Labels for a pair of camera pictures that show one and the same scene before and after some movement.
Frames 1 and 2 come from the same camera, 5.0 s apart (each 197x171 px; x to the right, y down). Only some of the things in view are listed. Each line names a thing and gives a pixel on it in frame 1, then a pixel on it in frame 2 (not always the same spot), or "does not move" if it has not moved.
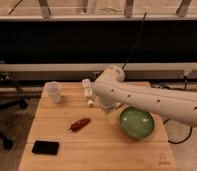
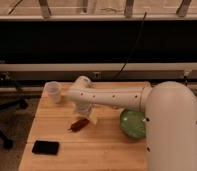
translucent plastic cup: [53, 91] does not move
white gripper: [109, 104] to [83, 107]
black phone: [45, 147] does not move
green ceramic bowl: [136, 123] does not move
